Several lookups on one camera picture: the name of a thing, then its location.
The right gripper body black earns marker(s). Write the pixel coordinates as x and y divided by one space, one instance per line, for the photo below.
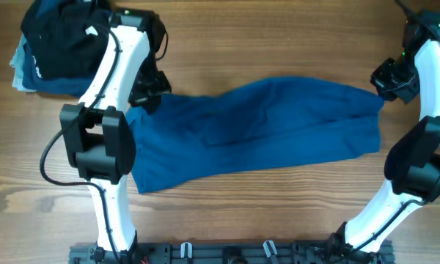
389 83

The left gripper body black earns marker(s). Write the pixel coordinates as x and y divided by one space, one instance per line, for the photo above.
150 92

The blue t-shirt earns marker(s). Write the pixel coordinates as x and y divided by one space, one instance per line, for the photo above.
272 123

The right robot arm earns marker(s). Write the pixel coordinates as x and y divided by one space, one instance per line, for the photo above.
412 167

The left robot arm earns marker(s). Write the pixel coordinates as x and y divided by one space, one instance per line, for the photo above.
98 140

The navy folded shirt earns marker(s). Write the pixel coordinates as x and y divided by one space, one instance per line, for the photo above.
75 87

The black folded shirt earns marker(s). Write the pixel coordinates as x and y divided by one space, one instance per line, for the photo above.
63 37

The light grey folded shirt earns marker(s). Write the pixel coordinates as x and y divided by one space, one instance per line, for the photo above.
17 63

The left white rail clip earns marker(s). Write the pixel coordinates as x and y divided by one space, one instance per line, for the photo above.
186 250

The white rail clip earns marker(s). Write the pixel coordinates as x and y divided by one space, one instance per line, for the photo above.
186 250
270 249

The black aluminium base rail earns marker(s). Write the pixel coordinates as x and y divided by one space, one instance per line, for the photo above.
297 252

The right white rail clip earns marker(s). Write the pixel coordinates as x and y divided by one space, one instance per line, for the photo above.
270 249

